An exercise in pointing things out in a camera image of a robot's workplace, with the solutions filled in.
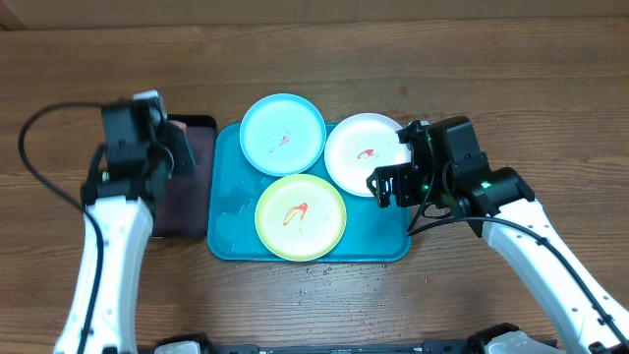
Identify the yellow-green plate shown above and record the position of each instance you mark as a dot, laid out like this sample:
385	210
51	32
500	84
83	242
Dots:
300	218

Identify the teal plastic tray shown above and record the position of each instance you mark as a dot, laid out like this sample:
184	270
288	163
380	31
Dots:
372	234

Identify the dark maroon tray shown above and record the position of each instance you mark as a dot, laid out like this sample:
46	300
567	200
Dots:
185	209

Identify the white plate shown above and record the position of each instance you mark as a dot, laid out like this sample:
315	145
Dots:
357	146

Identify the light blue plate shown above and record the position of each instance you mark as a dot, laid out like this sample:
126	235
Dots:
282	134

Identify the pink green scrub sponge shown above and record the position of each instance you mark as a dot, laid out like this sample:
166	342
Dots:
175	139

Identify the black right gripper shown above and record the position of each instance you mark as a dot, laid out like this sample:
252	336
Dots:
407	179

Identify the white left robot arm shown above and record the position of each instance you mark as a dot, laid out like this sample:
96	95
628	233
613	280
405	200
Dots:
102	317

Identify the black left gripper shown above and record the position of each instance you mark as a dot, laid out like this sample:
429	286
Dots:
170	138

